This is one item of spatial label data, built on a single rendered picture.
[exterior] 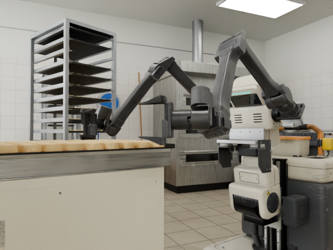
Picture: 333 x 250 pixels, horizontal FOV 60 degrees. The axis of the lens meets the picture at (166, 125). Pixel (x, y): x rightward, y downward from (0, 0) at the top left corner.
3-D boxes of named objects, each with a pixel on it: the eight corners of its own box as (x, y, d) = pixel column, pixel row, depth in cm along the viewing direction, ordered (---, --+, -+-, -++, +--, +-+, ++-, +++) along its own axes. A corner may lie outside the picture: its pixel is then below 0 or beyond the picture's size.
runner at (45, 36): (72, 27, 222) (72, 23, 222) (69, 26, 220) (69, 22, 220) (35, 44, 265) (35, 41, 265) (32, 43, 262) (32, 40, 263)
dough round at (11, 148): (-9, 154, 69) (-8, 145, 69) (0, 152, 74) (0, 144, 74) (14, 153, 70) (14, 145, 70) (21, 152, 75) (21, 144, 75)
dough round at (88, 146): (99, 149, 89) (99, 142, 89) (104, 150, 84) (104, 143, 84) (83, 149, 86) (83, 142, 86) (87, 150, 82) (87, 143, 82)
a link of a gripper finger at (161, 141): (136, 145, 82) (168, 145, 80) (136, 119, 82) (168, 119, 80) (141, 144, 88) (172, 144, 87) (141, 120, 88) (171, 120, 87)
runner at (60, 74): (72, 74, 221) (72, 70, 221) (69, 73, 219) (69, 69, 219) (35, 83, 264) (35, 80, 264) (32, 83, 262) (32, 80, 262)
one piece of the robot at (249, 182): (248, 202, 182) (239, 105, 178) (308, 216, 151) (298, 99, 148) (220, 215, 166) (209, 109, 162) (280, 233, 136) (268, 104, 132)
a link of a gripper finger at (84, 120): (73, 107, 123) (82, 108, 132) (73, 124, 123) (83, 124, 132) (88, 106, 122) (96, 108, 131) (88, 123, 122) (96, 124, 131)
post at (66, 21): (67, 243, 216) (69, 18, 220) (63, 244, 213) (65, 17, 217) (65, 242, 218) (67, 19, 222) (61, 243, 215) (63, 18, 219)
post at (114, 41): (115, 228, 249) (116, 33, 253) (113, 229, 247) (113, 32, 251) (113, 227, 251) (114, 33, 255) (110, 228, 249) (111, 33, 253)
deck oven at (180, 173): (181, 197, 419) (180, 60, 424) (150, 184, 529) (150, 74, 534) (263, 188, 484) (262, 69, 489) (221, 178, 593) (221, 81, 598)
